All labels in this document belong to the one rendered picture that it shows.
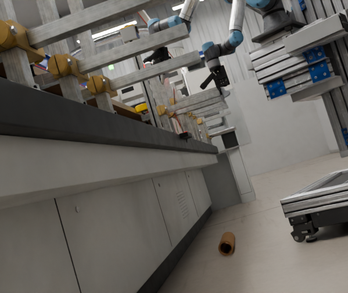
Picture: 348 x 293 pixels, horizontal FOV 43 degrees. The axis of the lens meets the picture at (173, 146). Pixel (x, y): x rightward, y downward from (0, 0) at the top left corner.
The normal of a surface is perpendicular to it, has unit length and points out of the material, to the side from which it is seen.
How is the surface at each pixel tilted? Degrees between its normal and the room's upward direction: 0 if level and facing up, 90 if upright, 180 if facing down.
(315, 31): 90
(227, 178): 90
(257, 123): 90
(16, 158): 90
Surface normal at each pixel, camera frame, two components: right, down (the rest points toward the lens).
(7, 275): 0.94, -0.29
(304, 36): -0.58, 0.11
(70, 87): -0.17, -0.03
